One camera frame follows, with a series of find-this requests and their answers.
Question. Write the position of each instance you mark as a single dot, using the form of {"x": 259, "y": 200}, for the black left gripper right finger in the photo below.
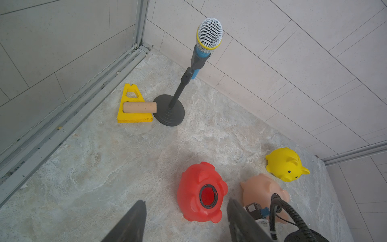
{"x": 243, "y": 227}

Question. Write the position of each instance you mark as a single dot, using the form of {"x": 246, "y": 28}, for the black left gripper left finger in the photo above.
{"x": 131, "y": 227}

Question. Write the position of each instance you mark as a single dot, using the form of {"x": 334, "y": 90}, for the pink piggy bank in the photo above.
{"x": 260, "y": 189}

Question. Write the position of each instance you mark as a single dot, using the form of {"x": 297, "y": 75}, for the red piggy bank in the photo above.
{"x": 201, "y": 192}

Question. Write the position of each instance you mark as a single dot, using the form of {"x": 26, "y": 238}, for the yellow piggy bank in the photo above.
{"x": 285, "y": 164}

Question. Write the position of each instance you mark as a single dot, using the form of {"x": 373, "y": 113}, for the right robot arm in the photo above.
{"x": 298, "y": 236}

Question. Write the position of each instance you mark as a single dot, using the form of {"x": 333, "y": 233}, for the toy microphone on stand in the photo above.
{"x": 170, "y": 111}

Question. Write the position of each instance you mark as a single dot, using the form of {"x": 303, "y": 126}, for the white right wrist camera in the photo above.
{"x": 258, "y": 214}

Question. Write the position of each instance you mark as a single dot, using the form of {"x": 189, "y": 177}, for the aluminium corner post right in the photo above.
{"x": 370, "y": 150}

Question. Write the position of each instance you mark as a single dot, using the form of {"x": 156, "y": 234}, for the aluminium corner post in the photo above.
{"x": 141, "y": 17}
{"x": 370, "y": 150}

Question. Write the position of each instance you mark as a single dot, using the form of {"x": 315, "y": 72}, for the aluminium corner post left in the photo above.
{"x": 141, "y": 17}

